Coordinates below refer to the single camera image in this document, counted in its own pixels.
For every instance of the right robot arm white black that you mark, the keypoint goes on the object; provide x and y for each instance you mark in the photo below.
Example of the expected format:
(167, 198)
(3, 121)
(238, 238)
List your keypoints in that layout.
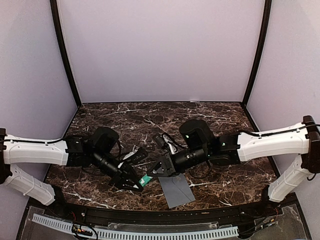
(302, 139)

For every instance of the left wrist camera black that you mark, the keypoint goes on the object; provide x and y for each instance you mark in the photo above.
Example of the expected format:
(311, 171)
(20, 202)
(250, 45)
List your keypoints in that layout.
(135, 156)

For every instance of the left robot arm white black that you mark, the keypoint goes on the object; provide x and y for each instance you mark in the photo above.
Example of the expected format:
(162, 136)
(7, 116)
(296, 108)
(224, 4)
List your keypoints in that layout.
(70, 151)

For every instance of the black frame post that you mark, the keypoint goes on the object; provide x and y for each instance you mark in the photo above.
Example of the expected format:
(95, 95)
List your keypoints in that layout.
(258, 52)
(63, 52)

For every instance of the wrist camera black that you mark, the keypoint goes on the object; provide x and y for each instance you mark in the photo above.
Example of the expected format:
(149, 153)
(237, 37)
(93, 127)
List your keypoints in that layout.
(165, 142)
(135, 156)

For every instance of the black left frame post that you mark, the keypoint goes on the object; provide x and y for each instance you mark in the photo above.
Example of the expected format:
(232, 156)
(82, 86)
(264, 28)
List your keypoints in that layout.
(63, 52)

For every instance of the small electronics board with leds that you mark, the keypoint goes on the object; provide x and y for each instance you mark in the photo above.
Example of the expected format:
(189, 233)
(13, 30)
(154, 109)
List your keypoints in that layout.
(78, 230)

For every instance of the black right frame post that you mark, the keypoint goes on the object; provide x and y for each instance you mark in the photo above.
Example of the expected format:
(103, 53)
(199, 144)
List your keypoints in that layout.
(258, 52)

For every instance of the grey envelope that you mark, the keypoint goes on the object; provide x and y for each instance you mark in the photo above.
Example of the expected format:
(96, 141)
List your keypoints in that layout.
(176, 190)

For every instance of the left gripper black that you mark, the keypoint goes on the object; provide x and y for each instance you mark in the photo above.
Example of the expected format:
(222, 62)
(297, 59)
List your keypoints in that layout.
(122, 176)

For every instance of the black front table rail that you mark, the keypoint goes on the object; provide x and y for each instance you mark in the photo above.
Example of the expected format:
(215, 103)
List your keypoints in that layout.
(92, 207)

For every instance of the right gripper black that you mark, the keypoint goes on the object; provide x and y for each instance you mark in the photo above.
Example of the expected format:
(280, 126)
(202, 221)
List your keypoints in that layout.
(167, 167)

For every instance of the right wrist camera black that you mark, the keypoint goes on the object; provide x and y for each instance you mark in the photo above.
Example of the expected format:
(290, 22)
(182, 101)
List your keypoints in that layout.
(165, 142)

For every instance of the white slotted cable duct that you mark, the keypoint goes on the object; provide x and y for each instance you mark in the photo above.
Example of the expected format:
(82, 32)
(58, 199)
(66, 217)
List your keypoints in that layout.
(121, 231)

